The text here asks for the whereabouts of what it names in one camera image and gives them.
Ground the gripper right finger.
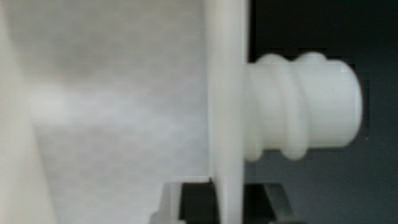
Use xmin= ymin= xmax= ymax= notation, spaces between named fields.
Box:
xmin=244 ymin=183 xmax=306 ymax=224

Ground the white cabinet body box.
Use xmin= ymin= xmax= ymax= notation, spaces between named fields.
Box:
xmin=0 ymin=0 xmax=363 ymax=224

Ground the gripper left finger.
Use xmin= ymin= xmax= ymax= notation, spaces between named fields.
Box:
xmin=155 ymin=181 xmax=223 ymax=224

